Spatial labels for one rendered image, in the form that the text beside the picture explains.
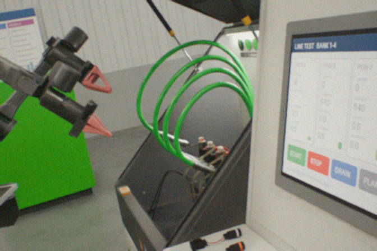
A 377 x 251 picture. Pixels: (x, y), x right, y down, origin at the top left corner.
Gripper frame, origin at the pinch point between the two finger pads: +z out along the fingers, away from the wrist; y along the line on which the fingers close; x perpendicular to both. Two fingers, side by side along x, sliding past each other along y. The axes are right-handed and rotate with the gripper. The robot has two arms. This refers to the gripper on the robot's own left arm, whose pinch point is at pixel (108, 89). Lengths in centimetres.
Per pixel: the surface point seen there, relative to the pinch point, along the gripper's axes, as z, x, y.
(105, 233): 28, 80, 242
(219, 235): 46, 16, -29
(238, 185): 43, 3, -27
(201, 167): 34.1, 4.3, -19.3
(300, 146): 44, -9, -51
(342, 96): 42, -17, -64
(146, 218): 31.2, 25.0, -0.4
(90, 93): -118, -20, 638
